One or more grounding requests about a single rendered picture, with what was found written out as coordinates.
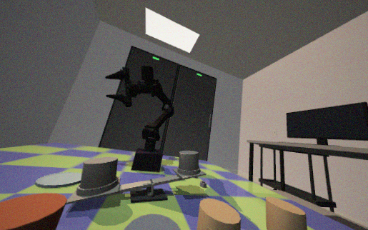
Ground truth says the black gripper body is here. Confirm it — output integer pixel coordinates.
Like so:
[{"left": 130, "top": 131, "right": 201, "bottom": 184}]
[{"left": 121, "top": 67, "right": 143, "bottom": 107}]

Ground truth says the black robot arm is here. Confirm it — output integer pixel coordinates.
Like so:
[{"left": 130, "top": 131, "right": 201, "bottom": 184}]
[{"left": 141, "top": 66, "right": 174, "bottom": 152}]

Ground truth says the brown cylinder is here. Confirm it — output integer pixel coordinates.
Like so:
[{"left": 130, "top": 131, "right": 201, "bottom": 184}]
[
  {"left": 266, "top": 196, "right": 307, "bottom": 230},
  {"left": 197, "top": 199, "right": 241, "bottom": 230}
]

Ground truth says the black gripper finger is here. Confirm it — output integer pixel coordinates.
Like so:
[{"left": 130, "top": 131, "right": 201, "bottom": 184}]
[
  {"left": 105, "top": 69, "right": 123, "bottom": 81},
  {"left": 106, "top": 94, "right": 125, "bottom": 104}
]

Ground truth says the dark grey cylinder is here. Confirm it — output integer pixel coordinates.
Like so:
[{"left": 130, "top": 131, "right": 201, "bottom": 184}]
[
  {"left": 80, "top": 157, "right": 118, "bottom": 189},
  {"left": 179, "top": 151, "right": 199, "bottom": 171}
]

